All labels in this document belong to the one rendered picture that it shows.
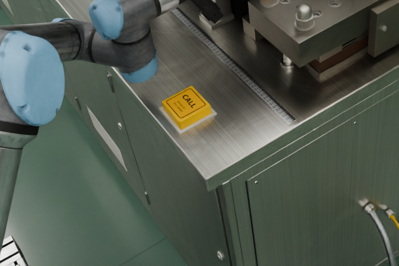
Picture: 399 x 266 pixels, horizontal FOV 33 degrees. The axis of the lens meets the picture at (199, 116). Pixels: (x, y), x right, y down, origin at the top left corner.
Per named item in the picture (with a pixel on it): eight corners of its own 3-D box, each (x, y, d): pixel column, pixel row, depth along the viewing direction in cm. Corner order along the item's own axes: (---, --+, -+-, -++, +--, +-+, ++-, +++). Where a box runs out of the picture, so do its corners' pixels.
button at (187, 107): (162, 109, 133) (161, 101, 131) (193, 93, 135) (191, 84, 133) (181, 130, 129) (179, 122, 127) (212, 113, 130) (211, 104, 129)
